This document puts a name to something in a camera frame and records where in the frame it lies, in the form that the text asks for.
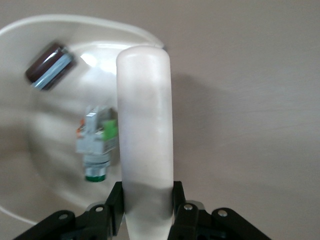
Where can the dark brown cylindrical capacitor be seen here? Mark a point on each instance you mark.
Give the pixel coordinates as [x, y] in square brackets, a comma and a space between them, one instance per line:
[47, 67]

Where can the beige hand brush black bristles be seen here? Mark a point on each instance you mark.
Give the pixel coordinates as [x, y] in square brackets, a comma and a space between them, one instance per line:
[145, 112]

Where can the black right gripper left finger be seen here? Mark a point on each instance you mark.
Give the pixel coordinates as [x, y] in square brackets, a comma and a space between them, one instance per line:
[100, 220]

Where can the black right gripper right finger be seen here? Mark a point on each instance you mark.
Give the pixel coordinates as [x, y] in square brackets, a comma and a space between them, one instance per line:
[190, 220]

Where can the brown table cover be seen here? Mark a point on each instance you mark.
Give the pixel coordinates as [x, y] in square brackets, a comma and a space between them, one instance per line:
[237, 100]

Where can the white orange push-button switch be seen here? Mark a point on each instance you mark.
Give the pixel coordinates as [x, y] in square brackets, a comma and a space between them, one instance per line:
[90, 140]

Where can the beige plastic dustpan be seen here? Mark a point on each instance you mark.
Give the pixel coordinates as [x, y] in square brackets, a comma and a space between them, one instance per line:
[50, 120]

